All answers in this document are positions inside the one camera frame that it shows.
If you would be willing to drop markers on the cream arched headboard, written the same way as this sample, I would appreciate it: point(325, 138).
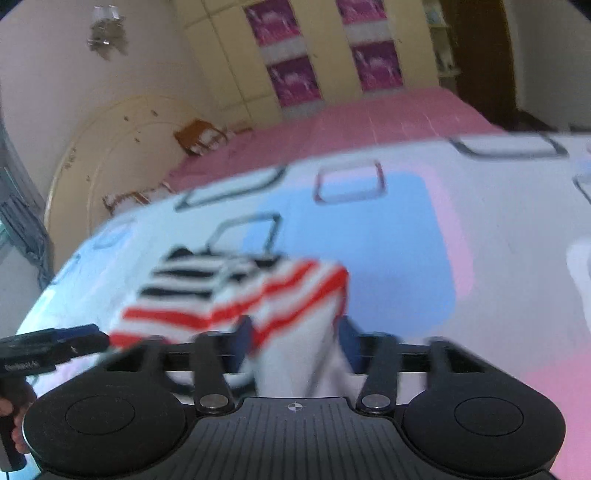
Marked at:
point(106, 152)

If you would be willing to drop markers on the dark brown wooden door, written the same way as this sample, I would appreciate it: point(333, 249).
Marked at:
point(485, 60)

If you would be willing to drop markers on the red black white striped shirt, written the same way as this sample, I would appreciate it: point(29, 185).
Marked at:
point(258, 290)

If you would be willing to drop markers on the pink bed sheet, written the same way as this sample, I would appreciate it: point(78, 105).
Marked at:
point(351, 124)

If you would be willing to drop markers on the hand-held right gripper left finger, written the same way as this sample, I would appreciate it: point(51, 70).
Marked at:
point(243, 341)

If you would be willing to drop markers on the wall shelf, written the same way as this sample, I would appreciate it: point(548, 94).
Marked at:
point(443, 41)

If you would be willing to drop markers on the printed pastel blanket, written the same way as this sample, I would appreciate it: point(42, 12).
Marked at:
point(392, 240)

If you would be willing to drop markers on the purple patterned wardrobe panel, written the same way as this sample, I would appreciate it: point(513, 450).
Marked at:
point(361, 10)
point(295, 82)
point(272, 23)
point(376, 65)

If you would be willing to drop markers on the hanging wall ornament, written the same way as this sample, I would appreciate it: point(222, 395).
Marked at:
point(107, 30)

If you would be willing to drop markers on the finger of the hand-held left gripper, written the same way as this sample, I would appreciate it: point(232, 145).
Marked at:
point(76, 332)
point(90, 345)

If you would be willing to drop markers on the brown wooden object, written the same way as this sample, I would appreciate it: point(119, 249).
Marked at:
point(198, 136)

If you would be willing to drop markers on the reddish brown object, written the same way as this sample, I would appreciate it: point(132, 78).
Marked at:
point(131, 197)

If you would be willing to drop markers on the grey curtain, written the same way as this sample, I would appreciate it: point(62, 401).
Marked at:
point(23, 217)

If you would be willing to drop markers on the cream wardrobe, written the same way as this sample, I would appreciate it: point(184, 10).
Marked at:
point(323, 55)

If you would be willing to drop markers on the person's left hand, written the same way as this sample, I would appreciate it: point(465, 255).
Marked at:
point(21, 438)

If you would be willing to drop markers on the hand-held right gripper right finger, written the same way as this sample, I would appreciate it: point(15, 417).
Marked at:
point(347, 341)

